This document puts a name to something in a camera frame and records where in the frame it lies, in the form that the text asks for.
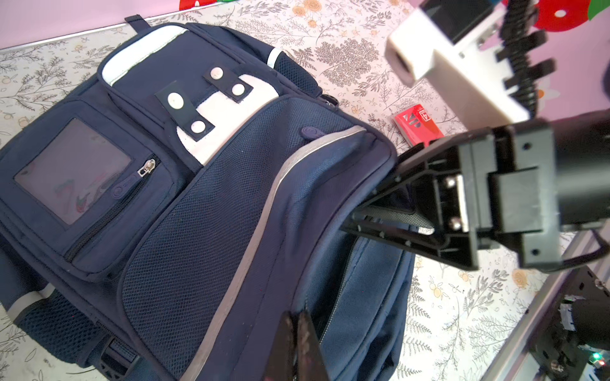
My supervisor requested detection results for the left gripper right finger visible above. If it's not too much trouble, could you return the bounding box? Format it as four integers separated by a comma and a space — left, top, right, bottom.
296, 311, 330, 381

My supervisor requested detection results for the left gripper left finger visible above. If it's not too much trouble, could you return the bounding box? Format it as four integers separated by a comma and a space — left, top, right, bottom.
263, 311, 296, 381

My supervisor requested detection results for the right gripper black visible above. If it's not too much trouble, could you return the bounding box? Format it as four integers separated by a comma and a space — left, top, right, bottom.
341, 110, 609, 272

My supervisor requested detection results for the navy blue student backpack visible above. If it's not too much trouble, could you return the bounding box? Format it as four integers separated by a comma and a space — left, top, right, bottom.
1, 16, 415, 380

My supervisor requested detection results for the red box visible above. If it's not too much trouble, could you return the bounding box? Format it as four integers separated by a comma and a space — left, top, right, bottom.
392, 104, 444, 146

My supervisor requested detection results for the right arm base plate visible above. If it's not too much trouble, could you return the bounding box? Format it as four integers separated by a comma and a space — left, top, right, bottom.
530, 267, 609, 380

